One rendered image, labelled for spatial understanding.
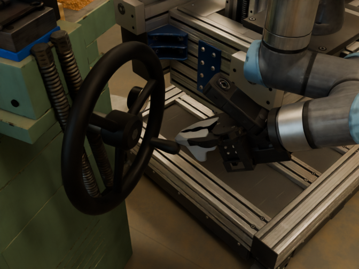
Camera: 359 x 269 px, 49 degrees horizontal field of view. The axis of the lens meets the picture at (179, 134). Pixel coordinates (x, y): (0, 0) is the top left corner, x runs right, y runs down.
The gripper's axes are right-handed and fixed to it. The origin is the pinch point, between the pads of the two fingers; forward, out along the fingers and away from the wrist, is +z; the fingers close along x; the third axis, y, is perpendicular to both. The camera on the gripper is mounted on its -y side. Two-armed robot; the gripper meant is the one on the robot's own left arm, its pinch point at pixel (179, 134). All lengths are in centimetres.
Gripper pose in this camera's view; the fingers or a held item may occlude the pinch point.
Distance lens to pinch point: 73.6
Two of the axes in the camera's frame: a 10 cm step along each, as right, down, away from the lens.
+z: -7.9, 1.3, 6.0
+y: 4.3, 8.1, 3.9
